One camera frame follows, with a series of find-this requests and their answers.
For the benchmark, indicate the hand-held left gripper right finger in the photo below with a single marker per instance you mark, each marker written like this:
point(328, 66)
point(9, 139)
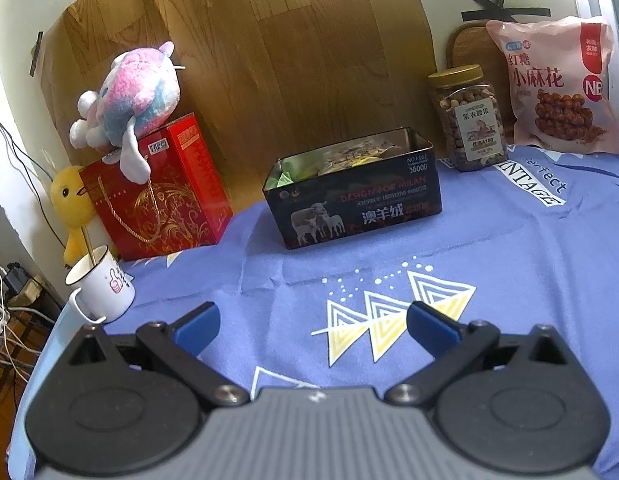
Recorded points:
point(429, 325)

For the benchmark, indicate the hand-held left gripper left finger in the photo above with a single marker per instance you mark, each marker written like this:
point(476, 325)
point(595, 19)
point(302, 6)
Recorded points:
point(197, 325)

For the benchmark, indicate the black tin box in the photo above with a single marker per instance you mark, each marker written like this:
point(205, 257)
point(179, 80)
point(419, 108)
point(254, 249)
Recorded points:
point(389, 210)

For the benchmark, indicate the green snack packet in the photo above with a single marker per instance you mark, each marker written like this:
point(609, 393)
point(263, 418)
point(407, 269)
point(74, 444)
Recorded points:
point(285, 178)

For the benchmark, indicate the yellow peanut packet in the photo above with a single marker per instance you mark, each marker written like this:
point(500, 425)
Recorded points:
point(349, 152)

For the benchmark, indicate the blue printed tablecloth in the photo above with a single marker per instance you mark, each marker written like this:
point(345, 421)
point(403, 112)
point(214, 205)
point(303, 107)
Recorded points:
point(489, 260)

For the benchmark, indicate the white enamel mug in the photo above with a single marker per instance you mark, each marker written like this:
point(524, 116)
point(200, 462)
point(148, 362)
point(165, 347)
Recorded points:
point(109, 285)

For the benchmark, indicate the wooden stick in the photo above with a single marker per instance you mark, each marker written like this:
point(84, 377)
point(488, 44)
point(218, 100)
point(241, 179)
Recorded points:
point(90, 247)

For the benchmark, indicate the red gift box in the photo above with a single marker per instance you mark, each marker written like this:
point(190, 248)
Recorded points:
point(189, 185)

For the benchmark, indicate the yellow duck toy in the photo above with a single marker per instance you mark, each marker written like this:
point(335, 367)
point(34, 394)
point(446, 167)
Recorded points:
point(69, 195)

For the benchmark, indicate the black power adapter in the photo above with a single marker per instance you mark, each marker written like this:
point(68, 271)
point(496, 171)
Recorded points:
point(15, 277)

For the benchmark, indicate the clear nut jar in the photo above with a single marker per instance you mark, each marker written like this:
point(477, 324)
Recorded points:
point(464, 110)

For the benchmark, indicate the pastel plush toy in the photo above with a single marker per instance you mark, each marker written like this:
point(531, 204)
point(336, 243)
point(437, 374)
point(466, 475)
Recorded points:
point(134, 85)

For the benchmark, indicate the pink snack bag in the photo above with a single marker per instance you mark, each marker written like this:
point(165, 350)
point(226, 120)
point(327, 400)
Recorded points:
point(539, 60)

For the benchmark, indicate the wooden board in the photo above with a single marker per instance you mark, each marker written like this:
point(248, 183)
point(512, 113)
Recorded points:
point(469, 45)

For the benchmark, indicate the long black tape strip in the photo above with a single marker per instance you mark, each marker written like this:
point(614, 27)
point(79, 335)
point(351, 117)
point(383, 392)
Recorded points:
point(509, 13)

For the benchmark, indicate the wood-grain wall sheet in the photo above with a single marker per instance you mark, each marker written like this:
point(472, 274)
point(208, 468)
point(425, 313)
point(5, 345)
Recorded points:
point(289, 35)

